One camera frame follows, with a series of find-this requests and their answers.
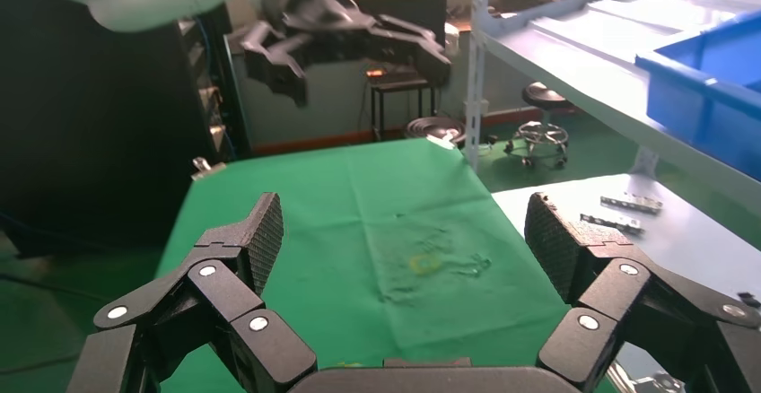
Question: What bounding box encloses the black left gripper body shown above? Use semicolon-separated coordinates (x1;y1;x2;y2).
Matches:
258;0;381;65

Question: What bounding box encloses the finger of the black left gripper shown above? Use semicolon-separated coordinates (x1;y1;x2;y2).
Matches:
356;13;453;85
241;18;313;108

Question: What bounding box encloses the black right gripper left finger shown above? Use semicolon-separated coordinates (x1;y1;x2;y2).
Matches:
65;192;318;393

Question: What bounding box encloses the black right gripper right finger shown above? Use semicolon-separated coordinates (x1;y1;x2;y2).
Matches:
524;191;761;393

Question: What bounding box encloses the black flat monitor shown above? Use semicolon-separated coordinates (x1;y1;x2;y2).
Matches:
354;0;448;44

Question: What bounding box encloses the small black side table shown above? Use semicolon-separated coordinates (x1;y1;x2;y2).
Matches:
365;69;436;143

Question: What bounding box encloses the small metal strip part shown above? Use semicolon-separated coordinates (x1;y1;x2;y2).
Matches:
599;192;665;215
579;212;644;237

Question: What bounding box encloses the black round coil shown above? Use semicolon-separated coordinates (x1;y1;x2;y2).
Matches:
406;115;468;143

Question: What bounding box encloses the black stool with casters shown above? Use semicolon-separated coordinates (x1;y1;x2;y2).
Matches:
503;81;571;170

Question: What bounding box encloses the green cloth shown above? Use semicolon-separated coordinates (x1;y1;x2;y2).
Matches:
155;138;614;393

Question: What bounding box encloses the white ribbed shelf panel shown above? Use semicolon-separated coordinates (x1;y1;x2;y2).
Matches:
493;0;761;142

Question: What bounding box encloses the blue plastic bin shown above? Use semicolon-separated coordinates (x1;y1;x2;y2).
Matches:
634;13;761;182

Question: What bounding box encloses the grey metal shelf frame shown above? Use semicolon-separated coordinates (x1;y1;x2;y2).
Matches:
466;0;761;219

